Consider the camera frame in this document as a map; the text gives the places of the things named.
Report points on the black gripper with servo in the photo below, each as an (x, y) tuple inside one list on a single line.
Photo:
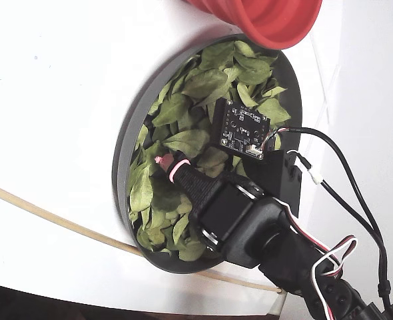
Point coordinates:
[(224, 204)]

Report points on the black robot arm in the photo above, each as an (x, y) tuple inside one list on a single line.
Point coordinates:
[(293, 263)]

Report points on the grey round bowl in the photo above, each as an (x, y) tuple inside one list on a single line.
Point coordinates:
[(123, 160)]

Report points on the pile of green leaves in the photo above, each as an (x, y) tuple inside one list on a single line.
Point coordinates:
[(203, 83)]

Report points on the red collapsible silicone bowl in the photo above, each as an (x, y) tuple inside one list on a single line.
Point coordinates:
[(276, 20)]

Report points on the beige thin strip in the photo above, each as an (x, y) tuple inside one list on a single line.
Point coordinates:
[(126, 247)]

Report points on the black camera circuit board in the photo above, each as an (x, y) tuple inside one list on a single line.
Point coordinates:
[(239, 130)]

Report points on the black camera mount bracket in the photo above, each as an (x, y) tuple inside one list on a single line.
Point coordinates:
[(279, 180)]

